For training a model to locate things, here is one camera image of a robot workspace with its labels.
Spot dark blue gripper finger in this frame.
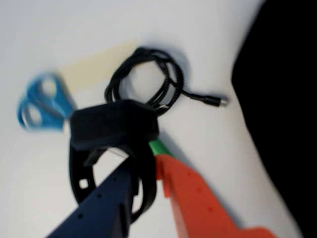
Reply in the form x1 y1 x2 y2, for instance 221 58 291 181
46 158 140 238

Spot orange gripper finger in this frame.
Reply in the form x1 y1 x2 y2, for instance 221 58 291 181
154 153 278 238

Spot black fabric bag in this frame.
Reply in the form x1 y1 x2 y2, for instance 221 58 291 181
230 0 317 238

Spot black marker with green cap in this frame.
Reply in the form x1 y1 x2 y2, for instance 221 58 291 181
148 138 174 157

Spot beige masking tape strip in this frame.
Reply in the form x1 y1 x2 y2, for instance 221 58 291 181
60 39 139 93

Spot blue handled scissors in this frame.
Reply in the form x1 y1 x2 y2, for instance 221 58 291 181
16 71 75 135

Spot coiled black usb cable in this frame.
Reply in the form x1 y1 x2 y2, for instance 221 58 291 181
104 47 230 118

